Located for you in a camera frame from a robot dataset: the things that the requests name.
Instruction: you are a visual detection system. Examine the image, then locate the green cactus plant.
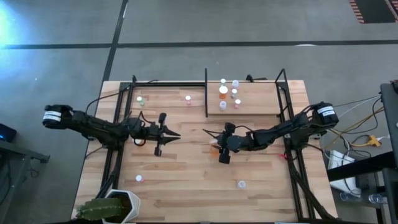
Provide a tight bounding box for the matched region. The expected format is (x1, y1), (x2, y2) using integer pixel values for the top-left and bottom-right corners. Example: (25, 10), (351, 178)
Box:
(75, 197), (124, 222)

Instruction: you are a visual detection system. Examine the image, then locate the white hexagonal plant pot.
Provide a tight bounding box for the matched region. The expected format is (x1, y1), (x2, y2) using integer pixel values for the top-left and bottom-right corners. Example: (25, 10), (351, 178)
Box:
(101, 189), (142, 224)

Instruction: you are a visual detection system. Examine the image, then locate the black device with blue light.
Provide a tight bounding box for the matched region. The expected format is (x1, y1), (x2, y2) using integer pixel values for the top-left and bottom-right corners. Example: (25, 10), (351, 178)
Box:
(0, 123), (17, 143)

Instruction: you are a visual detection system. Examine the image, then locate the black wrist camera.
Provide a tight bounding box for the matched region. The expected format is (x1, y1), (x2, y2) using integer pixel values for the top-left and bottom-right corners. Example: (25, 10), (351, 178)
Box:
(230, 136), (245, 151)
(147, 124), (159, 139)

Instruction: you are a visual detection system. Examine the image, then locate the clear plastic bottle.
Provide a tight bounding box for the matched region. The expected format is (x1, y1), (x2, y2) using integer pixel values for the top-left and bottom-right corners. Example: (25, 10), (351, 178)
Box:
(368, 193), (388, 205)

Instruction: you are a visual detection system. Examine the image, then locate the black side desk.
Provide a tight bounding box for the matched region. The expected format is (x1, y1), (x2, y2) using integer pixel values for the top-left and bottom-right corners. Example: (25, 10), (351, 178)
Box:
(326, 80), (398, 224)

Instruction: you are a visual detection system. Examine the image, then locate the black mat with striped border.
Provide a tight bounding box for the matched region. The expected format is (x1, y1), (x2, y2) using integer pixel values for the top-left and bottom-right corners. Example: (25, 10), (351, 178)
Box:
(348, 0), (398, 24)

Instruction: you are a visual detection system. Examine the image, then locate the black metal table frame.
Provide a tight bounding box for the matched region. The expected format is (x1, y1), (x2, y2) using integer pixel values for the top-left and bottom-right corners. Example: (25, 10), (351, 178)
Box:
(98, 67), (336, 223)

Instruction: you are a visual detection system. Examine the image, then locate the white power strip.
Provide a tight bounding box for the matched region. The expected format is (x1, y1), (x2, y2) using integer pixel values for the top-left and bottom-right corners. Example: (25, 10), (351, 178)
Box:
(328, 150), (363, 194)

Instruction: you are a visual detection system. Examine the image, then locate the dark side table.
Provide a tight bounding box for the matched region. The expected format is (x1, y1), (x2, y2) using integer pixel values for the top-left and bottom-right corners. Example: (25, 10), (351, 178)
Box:
(0, 138), (50, 224)

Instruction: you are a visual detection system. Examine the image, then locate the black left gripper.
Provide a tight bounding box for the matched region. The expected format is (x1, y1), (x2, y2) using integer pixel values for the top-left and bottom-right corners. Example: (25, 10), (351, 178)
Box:
(154, 113), (181, 156)

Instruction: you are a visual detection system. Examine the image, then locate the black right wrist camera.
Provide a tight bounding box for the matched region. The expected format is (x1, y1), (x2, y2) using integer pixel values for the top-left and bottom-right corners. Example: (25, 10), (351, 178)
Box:
(230, 136), (245, 151)

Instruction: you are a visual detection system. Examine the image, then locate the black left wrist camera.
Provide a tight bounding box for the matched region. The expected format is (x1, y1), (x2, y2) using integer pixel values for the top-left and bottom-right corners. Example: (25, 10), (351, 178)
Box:
(147, 124), (159, 139)

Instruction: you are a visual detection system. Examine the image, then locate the yellow plug splitter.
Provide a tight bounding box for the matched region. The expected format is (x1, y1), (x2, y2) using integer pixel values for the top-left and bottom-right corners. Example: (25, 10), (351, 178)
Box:
(368, 134), (382, 147)

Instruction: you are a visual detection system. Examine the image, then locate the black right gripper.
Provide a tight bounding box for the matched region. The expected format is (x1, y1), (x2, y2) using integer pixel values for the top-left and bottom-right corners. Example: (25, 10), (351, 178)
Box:
(214, 122), (236, 165)

